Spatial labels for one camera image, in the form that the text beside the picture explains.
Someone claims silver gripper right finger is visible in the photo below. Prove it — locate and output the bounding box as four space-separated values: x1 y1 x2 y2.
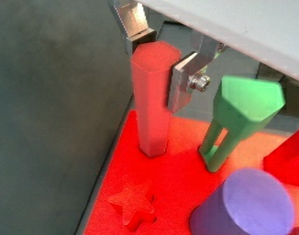
168 30 228 113

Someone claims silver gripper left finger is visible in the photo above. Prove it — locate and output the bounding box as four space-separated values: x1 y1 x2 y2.
111 0 157 55

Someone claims red peg board base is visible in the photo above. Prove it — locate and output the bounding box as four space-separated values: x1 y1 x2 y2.
83 112 287 235

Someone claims green pentagon peg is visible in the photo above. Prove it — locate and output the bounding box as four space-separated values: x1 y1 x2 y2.
199 75 285 173

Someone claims red square peg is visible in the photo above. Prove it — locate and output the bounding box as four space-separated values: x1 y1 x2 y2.
263 130 299 186

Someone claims purple cylinder peg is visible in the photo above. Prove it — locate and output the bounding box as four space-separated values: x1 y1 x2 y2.
189 168 293 235

